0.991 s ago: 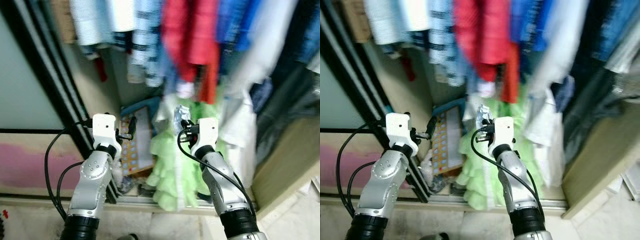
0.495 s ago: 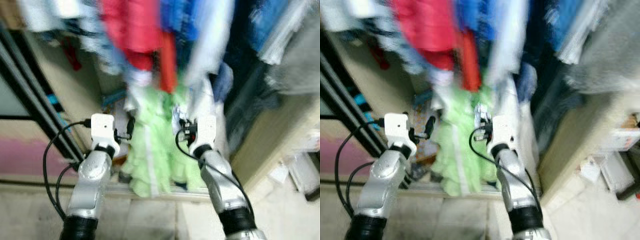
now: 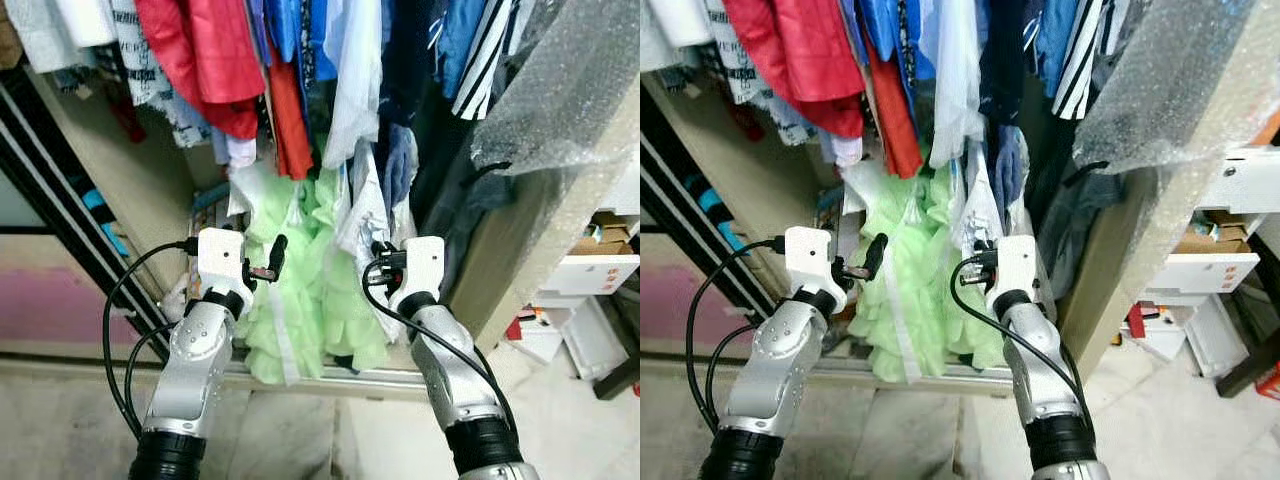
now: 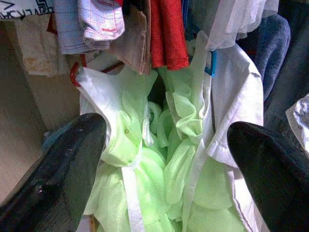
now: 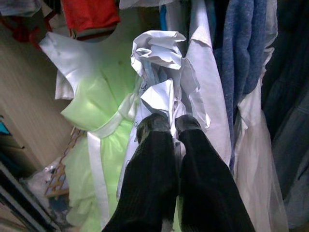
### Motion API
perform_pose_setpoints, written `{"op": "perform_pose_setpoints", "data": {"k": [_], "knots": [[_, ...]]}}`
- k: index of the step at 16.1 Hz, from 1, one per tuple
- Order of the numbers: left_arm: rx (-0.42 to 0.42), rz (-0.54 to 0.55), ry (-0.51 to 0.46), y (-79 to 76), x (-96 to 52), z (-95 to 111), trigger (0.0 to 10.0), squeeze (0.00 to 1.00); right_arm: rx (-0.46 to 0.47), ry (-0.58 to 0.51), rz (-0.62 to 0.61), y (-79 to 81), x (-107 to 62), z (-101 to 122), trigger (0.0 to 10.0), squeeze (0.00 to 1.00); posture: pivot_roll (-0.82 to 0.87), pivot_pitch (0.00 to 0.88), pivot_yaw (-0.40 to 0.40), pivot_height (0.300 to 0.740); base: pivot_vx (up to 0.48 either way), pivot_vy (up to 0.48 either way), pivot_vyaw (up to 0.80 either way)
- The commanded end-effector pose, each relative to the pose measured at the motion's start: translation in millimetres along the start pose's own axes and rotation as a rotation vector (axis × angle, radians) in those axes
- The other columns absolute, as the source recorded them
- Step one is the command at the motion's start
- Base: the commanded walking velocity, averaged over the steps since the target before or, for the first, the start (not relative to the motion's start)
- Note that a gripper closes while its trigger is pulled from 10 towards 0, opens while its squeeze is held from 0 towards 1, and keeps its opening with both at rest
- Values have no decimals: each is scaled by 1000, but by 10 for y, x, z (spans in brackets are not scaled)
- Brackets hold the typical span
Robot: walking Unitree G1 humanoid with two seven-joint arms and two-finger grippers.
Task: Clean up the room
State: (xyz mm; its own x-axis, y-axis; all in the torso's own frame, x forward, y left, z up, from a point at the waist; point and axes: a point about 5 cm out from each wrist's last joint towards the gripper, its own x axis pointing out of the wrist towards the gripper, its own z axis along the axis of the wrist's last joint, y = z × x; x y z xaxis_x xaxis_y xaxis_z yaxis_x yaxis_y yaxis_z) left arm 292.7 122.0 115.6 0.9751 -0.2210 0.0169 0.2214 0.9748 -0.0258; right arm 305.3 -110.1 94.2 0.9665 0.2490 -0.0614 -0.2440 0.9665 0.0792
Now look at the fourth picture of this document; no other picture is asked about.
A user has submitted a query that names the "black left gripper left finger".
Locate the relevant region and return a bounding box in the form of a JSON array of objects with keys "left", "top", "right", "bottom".
[{"left": 0, "top": 112, "right": 107, "bottom": 232}]

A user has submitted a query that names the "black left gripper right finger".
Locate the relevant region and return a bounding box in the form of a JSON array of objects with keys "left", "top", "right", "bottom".
[{"left": 226, "top": 121, "right": 309, "bottom": 232}]

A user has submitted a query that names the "white printed cloth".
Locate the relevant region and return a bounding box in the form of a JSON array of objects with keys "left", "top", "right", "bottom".
[{"left": 285, "top": 93, "right": 309, "bottom": 150}]

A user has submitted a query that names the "light wood wardrobe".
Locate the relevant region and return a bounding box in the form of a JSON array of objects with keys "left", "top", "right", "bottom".
[{"left": 0, "top": 20, "right": 83, "bottom": 211}]

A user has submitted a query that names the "white cotton shirt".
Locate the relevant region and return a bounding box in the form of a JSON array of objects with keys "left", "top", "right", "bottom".
[{"left": 77, "top": 31, "right": 266, "bottom": 232}]

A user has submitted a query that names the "light green ruffled dress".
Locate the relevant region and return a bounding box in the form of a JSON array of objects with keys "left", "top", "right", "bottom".
[{"left": 83, "top": 67, "right": 242, "bottom": 232}]

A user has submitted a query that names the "red clothes hanger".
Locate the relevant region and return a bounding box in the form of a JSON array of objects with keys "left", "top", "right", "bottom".
[{"left": 69, "top": 54, "right": 126, "bottom": 87}]

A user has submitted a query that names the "dark grey denim garment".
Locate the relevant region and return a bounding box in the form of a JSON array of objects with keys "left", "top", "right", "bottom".
[{"left": 263, "top": 0, "right": 309, "bottom": 150}]

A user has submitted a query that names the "grey-blue fleece garment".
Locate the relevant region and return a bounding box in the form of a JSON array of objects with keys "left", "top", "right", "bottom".
[{"left": 251, "top": 14, "right": 292, "bottom": 102}]

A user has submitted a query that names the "cream embroidered cloth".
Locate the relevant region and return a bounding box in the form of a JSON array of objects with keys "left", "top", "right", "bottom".
[{"left": 14, "top": 15, "right": 73, "bottom": 78}]

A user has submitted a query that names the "blue clothes hanger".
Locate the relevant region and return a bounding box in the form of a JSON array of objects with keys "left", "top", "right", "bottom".
[{"left": 182, "top": 0, "right": 218, "bottom": 78}]

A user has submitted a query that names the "grey-blue check shirt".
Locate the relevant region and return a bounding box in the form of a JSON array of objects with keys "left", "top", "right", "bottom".
[{"left": 53, "top": 0, "right": 90, "bottom": 55}]

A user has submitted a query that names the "white sheer garment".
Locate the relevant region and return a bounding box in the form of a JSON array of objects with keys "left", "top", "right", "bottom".
[{"left": 205, "top": 0, "right": 281, "bottom": 51}]

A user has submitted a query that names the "beige garment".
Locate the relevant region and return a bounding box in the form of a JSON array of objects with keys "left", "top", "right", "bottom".
[{"left": 108, "top": 0, "right": 153, "bottom": 75}]

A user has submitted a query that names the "white red-check shirt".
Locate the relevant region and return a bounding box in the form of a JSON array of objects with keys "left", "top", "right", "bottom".
[{"left": 77, "top": 0, "right": 126, "bottom": 48}]

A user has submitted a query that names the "orange-red garment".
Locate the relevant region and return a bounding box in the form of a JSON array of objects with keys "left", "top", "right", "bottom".
[{"left": 149, "top": 0, "right": 190, "bottom": 71}]

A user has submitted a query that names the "black white lettered garment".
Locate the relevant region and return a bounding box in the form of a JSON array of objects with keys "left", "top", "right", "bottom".
[{"left": 0, "top": 0, "right": 55, "bottom": 21}]

